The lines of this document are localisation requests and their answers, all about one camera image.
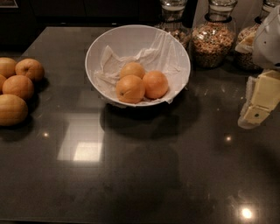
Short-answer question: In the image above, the far left edge orange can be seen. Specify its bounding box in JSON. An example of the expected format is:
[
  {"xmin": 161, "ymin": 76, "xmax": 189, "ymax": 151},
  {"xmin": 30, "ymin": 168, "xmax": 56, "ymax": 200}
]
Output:
[{"xmin": 0, "ymin": 74, "xmax": 6, "ymax": 95}]

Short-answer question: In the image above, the middle glass jar of grains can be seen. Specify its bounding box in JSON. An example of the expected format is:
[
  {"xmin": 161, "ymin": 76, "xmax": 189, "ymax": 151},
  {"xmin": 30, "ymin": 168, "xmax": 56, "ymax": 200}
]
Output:
[{"xmin": 191, "ymin": 0, "xmax": 238, "ymax": 68}]

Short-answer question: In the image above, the right glass jar of grains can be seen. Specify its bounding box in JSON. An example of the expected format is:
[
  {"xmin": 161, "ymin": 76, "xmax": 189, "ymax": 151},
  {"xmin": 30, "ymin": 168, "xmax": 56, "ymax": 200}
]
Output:
[{"xmin": 234, "ymin": 0, "xmax": 280, "ymax": 72}]

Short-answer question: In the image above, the white bowl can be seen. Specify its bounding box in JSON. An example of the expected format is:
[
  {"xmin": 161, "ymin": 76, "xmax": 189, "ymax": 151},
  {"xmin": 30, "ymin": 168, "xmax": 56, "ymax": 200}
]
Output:
[{"xmin": 84, "ymin": 24, "xmax": 192, "ymax": 109}]

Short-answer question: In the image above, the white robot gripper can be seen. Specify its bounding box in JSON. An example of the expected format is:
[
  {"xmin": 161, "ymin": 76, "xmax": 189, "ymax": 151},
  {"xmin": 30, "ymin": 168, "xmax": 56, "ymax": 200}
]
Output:
[{"xmin": 235, "ymin": 5, "xmax": 280, "ymax": 130}]

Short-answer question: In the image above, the left glass jar of grains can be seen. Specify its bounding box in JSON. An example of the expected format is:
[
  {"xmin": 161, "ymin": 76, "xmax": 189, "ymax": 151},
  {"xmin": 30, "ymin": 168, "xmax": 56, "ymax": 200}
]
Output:
[{"xmin": 156, "ymin": 0, "xmax": 191, "ymax": 48}]

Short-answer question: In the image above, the white paper napkin liner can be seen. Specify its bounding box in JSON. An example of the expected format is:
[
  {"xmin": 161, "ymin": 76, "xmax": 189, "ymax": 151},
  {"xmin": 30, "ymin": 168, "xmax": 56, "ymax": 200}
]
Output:
[{"xmin": 94, "ymin": 30, "xmax": 188, "ymax": 105}]

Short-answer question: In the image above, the glass jar of grains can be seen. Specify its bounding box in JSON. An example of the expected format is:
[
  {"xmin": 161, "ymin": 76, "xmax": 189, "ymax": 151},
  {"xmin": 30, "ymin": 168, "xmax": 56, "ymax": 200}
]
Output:
[
  {"xmin": 191, "ymin": 0, "xmax": 238, "ymax": 68},
  {"xmin": 234, "ymin": 0, "xmax": 280, "ymax": 72},
  {"xmin": 156, "ymin": 0, "xmax": 191, "ymax": 48}
]

